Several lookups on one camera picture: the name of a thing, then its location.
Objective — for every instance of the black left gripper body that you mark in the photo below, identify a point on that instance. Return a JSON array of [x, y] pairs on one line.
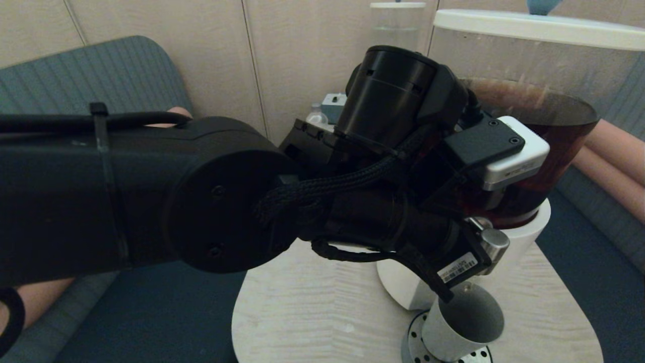
[[443, 237]]

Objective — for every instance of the large steel dispenser tap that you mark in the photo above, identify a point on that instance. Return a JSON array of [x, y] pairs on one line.
[[496, 242]]

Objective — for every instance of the grey plastic cup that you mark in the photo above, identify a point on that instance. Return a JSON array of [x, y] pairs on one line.
[[448, 338]]

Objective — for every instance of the large dark tea dispenser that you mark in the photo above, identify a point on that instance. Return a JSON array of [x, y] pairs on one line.
[[564, 136]]

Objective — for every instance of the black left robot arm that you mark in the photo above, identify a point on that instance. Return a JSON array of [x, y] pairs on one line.
[[75, 201]]

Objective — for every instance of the large perforated steel drip tray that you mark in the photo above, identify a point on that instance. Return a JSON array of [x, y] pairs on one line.
[[413, 343]]

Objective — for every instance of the clear plastic bottle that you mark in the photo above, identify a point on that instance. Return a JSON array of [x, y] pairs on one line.
[[317, 118]]

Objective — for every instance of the grey-blue square box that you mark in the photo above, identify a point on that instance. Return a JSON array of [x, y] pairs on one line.
[[332, 103]]

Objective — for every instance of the dark blue seat cushion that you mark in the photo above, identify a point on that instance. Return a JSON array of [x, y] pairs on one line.
[[161, 317], [604, 302]]

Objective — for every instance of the pink bolster cushion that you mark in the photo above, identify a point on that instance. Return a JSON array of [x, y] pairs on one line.
[[615, 186], [40, 302], [625, 151], [179, 112]]

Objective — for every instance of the small clear water dispenser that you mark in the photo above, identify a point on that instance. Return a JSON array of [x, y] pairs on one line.
[[398, 30]]

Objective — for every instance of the large white dispenser lid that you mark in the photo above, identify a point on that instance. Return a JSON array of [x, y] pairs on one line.
[[529, 25]]

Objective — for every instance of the small white dispenser lid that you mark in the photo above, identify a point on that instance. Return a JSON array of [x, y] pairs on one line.
[[398, 5]]

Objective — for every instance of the black zip tie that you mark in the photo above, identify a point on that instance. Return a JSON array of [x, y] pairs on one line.
[[103, 151]]

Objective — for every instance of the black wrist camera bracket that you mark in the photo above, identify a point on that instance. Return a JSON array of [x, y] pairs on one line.
[[481, 143]]

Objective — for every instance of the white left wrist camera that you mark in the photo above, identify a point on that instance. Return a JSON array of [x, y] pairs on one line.
[[524, 161]]

